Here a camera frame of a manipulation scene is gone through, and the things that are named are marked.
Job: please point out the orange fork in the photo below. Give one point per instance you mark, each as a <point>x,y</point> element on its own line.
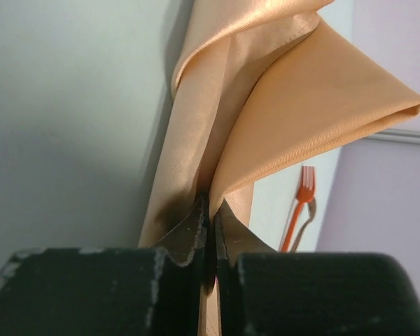
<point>305,194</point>

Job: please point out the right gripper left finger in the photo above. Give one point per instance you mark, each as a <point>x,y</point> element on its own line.
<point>158,290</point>

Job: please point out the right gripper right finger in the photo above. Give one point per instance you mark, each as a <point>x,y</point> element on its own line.
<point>265,292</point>

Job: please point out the right aluminium frame post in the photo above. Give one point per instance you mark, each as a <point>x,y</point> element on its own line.
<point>397,136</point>

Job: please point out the peach cloth napkin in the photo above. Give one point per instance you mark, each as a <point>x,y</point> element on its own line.
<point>260,86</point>

